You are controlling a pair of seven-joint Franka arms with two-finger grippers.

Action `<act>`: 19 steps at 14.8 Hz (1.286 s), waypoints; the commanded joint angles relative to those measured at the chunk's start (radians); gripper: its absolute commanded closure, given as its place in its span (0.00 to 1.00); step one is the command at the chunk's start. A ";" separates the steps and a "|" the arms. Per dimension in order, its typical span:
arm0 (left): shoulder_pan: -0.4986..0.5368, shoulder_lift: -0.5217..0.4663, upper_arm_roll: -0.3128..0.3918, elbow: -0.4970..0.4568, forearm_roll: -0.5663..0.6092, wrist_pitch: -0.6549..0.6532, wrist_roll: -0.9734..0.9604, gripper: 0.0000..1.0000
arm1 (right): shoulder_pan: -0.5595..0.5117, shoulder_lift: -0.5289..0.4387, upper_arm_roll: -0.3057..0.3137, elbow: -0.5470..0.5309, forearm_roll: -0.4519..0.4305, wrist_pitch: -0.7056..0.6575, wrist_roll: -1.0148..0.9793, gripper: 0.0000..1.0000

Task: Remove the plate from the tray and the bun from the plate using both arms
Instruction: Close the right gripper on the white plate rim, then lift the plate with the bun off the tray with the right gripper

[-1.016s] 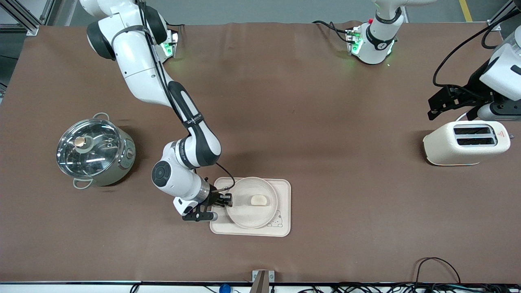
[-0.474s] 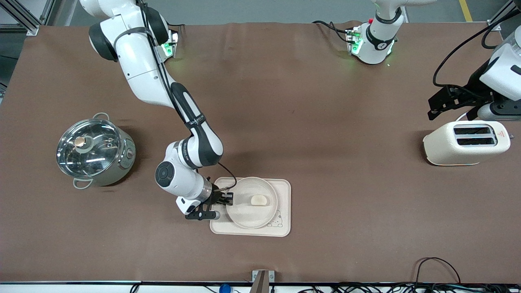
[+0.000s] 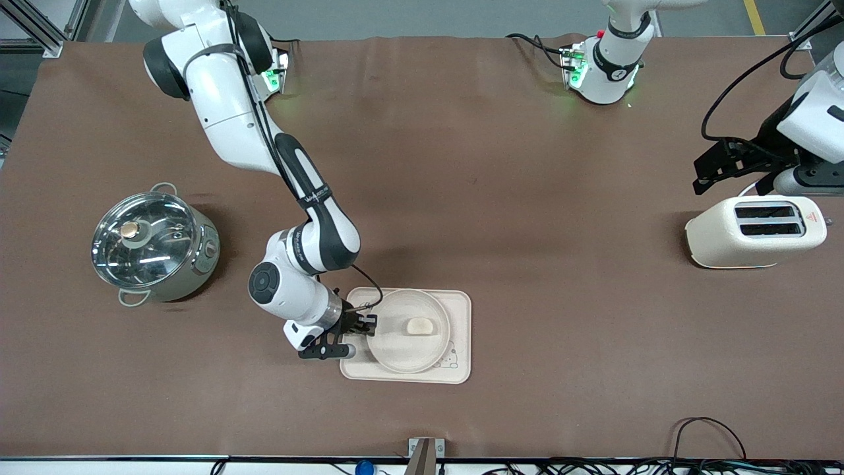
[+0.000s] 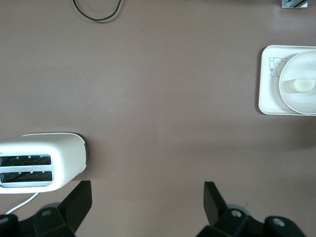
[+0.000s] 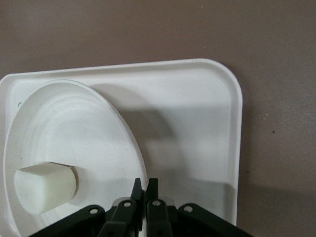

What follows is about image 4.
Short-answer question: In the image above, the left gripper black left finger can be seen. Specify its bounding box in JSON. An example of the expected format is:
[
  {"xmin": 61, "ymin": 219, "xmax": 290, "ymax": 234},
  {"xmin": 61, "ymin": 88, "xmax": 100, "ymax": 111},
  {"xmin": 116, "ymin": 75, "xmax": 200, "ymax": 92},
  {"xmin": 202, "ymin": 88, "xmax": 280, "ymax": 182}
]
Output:
[{"xmin": 18, "ymin": 180, "xmax": 93, "ymax": 237}]

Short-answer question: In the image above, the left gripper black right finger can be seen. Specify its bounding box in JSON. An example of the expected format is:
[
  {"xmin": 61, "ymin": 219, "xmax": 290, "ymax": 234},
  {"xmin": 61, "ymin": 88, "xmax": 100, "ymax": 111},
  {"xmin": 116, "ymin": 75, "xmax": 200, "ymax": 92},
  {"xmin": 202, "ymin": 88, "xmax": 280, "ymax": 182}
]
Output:
[{"xmin": 197, "ymin": 181, "xmax": 266, "ymax": 237}]

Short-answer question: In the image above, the cream round plate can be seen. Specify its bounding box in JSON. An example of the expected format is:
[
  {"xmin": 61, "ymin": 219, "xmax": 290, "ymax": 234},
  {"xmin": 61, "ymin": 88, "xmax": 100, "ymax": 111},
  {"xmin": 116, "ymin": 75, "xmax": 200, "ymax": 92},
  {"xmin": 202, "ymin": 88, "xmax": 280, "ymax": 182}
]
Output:
[{"xmin": 278, "ymin": 49, "xmax": 316, "ymax": 115}]

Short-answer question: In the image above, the pale steamed bun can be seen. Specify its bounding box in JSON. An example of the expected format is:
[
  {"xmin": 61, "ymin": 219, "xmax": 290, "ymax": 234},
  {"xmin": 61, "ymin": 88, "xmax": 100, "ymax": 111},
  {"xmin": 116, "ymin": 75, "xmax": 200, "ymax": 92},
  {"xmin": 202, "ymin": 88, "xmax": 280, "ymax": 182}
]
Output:
[{"xmin": 287, "ymin": 78, "xmax": 316, "ymax": 94}]

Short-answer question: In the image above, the cream two-slot toaster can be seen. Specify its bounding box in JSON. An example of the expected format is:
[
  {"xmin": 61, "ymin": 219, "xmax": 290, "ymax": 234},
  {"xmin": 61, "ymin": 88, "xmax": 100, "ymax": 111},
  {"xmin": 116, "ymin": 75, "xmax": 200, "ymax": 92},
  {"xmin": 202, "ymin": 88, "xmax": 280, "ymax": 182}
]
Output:
[{"xmin": 0, "ymin": 133, "xmax": 87, "ymax": 195}]

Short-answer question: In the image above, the brown table mat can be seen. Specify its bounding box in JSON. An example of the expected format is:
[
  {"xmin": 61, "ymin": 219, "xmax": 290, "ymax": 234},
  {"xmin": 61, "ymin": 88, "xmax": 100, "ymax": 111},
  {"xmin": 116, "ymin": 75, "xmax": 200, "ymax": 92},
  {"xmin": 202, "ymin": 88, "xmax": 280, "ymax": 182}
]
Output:
[{"xmin": 0, "ymin": 0, "xmax": 316, "ymax": 237}]

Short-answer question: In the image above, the cream rectangular rabbit tray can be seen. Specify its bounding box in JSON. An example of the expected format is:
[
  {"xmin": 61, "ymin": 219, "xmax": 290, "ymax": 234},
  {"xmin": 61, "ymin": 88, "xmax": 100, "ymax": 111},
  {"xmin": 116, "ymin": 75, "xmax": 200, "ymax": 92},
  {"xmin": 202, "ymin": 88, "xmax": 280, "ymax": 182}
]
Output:
[{"xmin": 258, "ymin": 44, "xmax": 316, "ymax": 116}]

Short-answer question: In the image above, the white toaster power cable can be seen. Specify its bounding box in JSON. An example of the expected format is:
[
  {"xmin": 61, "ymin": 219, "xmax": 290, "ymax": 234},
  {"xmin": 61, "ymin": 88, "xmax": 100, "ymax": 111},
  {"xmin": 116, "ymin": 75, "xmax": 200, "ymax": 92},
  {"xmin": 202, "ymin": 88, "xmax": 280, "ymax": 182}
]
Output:
[{"xmin": 5, "ymin": 192, "xmax": 40, "ymax": 215}]

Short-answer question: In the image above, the black cable loop on mat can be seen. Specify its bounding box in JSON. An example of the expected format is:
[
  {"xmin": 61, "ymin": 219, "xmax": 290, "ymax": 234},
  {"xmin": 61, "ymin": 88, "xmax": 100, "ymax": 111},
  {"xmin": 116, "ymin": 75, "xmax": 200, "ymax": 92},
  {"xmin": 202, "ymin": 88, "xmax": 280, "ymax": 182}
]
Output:
[{"xmin": 73, "ymin": 0, "xmax": 122, "ymax": 23}]

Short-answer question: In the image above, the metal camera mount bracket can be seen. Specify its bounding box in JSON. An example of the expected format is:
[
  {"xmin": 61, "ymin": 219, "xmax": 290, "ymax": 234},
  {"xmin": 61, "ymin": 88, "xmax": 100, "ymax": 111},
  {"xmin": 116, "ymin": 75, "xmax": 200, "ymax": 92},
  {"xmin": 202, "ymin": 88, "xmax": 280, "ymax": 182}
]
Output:
[{"xmin": 281, "ymin": 0, "xmax": 309, "ymax": 9}]

